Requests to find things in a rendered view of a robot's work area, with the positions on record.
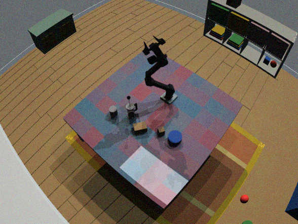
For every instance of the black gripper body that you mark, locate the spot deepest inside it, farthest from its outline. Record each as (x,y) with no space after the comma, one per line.
(155,48)

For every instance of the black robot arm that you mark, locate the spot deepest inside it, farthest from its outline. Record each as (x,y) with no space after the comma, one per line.
(149,81)

